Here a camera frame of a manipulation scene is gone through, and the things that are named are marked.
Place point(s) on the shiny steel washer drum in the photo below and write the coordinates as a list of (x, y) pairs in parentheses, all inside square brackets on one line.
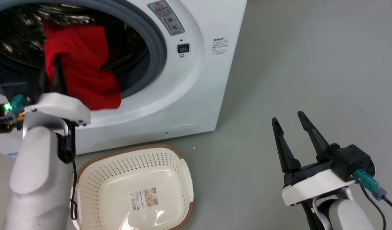
[(17, 38)]

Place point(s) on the black door latch socket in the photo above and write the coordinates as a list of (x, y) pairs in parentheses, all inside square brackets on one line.
[(183, 48)]

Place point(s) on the grey warning sticker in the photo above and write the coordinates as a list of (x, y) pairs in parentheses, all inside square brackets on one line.
[(166, 17)]

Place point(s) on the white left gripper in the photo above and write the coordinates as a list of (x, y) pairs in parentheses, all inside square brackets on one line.
[(58, 105)]

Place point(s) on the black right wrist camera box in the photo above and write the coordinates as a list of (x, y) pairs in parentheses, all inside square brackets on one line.
[(352, 161)]

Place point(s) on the printed text label on washer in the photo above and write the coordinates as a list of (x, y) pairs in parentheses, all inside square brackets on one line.
[(220, 46)]

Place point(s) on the red garment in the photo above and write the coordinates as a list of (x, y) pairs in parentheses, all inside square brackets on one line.
[(84, 70)]

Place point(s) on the cream perforated laundry basket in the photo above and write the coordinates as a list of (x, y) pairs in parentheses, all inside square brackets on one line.
[(135, 179)]

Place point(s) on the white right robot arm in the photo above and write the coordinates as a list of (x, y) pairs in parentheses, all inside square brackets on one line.
[(342, 214)]

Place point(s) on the paper label in basket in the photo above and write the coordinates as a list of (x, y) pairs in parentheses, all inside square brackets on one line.
[(144, 198)]

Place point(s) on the white front-load washing machine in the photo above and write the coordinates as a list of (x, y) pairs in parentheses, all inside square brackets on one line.
[(183, 95)]

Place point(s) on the grey rubber door gasket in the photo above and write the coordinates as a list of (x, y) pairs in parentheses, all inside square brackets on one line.
[(157, 48)]

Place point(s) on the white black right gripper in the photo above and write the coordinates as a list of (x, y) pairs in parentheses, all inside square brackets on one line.
[(314, 185)]

